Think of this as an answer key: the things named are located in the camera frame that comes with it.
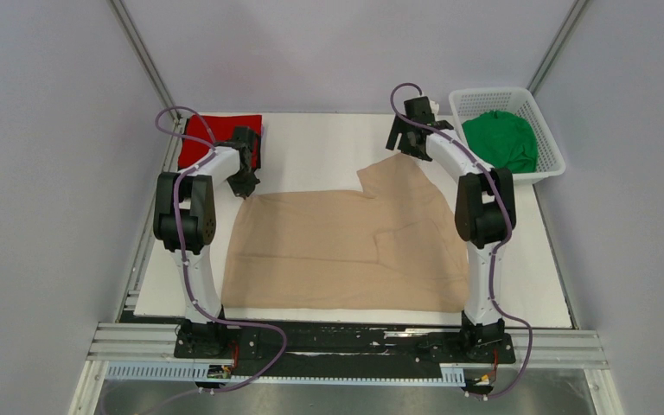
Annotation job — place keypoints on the white plastic basket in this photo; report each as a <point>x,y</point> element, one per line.
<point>470,103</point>

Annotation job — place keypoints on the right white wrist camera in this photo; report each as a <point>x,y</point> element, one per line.
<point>435,107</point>

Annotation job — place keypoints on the beige t shirt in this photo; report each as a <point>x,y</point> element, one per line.
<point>392,245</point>

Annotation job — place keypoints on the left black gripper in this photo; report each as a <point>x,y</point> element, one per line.
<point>245,189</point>

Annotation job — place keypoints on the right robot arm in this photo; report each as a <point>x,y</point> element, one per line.
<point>484,218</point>

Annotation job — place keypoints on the folded red t shirt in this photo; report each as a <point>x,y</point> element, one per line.
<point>221,126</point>

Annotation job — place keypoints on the green t shirt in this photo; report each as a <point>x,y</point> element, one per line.
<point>504,140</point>

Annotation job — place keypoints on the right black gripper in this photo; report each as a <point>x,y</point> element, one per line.
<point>403,127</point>

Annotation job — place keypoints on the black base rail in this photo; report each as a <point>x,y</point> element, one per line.
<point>338,350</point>

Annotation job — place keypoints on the left aluminium frame post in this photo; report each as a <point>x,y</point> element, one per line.
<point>133,36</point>

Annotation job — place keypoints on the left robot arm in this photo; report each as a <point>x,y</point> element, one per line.
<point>185,221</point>

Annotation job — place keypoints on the right aluminium frame post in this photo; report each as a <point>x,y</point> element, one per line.
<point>553,51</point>

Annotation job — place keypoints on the white slotted cable duct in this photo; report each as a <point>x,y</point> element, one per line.
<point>202,373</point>

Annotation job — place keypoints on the aluminium frame post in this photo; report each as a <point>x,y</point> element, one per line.
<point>553,51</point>
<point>133,36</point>

